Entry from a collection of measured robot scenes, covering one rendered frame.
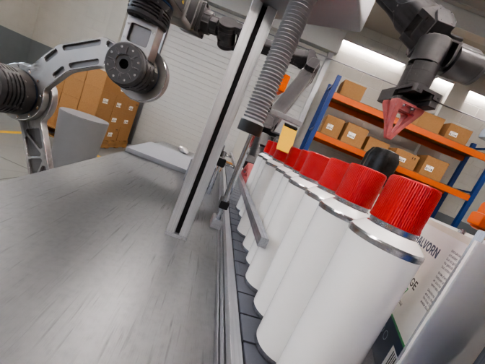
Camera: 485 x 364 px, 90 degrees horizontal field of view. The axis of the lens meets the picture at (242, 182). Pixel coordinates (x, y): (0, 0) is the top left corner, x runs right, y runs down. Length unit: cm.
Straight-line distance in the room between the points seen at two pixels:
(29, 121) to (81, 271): 105
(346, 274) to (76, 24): 667
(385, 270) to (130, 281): 31
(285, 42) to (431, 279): 31
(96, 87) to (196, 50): 214
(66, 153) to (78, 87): 150
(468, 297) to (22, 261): 43
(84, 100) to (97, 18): 263
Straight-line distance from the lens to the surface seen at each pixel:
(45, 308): 35
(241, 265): 41
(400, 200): 19
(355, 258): 19
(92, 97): 418
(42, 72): 131
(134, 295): 37
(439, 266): 23
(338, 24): 48
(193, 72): 533
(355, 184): 23
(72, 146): 301
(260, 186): 48
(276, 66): 37
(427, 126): 490
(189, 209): 49
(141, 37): 103
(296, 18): 39
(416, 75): 62
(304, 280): 24
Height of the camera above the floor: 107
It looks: 10 degrees down
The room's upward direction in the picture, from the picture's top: 23 degrees clockwise
